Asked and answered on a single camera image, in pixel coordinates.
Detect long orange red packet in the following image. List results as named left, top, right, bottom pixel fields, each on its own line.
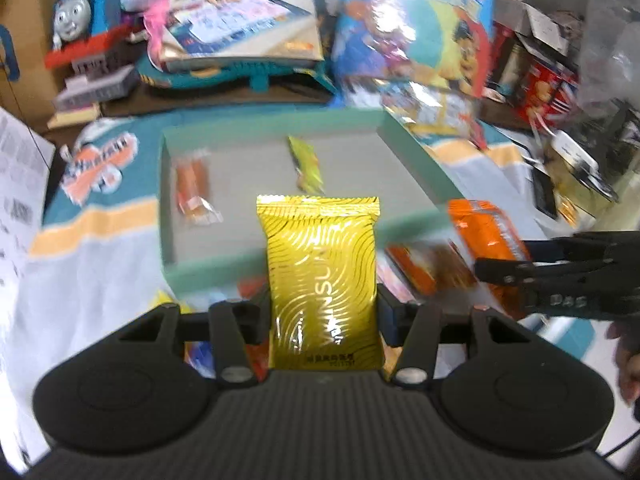
left=386, top=240, right=477, bottom=296

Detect yellow Winsun snack packet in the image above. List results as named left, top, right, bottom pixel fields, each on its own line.
left=256, top=195, right=384, bottom=372

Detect orange silver snack packet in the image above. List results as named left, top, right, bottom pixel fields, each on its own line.
left=448, top=198, right=532, bottom=321

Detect brown cake clear wrapper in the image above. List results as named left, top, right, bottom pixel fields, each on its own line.
left=172, top=150, right=224, bottom=226

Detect green yellow snack stick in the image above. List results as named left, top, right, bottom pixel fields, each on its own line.
left=288, top=136, right=324, bottom=195

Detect blue snack packet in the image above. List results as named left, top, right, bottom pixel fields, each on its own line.
left=184, top=341, right=215, bottom=378

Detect person right hand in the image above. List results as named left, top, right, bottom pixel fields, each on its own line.
left=606, top=321, right=639, bottom=405

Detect teal cardboard box tray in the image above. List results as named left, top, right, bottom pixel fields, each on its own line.
left=160, top=108, right=462, bottom=296

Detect red cookie box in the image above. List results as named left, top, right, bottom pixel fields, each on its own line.
left=514, top=60, right=578, bottom=126

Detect teal toy track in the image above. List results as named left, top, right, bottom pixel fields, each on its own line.
left=136, top=55, right=337, bottom=94

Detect white instruction sheet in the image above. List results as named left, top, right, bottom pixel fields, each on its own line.
left=0, top=110, right=55, bottom=292

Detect grey toy building blocks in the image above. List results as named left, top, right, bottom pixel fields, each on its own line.
left=52, top=52, right=140, bottom=112

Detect Paw Patrol snack bag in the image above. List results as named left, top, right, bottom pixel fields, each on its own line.
left=332, top=0, right=494, bottom=138

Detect drawing mat toy box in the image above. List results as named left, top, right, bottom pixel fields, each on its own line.
left=150, top=0, right=323, bottom=73

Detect brown cardboard box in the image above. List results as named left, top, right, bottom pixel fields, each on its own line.
left=1, top=0, right=70, bottom=132

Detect blue Thomas toy train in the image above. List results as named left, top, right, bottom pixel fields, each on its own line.
left=52, top=0, right=124, bottom=51

